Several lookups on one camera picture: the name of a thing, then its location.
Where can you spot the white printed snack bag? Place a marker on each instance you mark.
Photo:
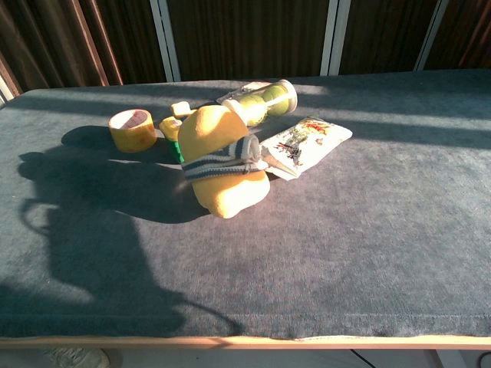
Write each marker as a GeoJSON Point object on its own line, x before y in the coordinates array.
{"type": "Point", "coordinates": [307, 142]}

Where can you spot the white sneaker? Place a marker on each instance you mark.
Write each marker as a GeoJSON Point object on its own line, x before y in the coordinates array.
{"type": "Point", "coordinates": [76, 358]}

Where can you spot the brown pleated curtain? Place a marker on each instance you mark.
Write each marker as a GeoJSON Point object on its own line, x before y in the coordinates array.
{"type": "Point", "coordinates": [249, 34]}

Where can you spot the yellow plush toy striped scarf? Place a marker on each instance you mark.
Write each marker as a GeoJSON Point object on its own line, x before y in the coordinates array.
{"type": "Point", "coordinates": [222, 191]}

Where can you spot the yellow-green tennis ball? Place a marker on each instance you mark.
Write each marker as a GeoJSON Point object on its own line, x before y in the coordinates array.
{"type": "Point", "coordinates": [255, 109]}
{"type": "Point", "coordinates": [275, 97]}

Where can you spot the yellow packing tape roll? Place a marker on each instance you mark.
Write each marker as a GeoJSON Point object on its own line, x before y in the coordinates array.
{"type": "Point", "coordinates": [134, 136]}

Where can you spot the green box with yellow lid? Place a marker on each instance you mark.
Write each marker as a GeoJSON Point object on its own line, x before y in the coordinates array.
{"type": "Point", "coordinates": [170, 128]}

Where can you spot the clear tennis ball tube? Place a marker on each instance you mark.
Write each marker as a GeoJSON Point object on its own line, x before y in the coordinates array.
{"type": "Point", "coordinates": [282, 96]}

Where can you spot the grey-blue table cloth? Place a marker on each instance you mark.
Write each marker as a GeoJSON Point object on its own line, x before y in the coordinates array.
{"type": "Point", "coordinates": [307, 249]}

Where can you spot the clear plastic blister pack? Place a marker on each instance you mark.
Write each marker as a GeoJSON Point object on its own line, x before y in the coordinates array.
{"type": "Point", "coordinates": [239, 92]}

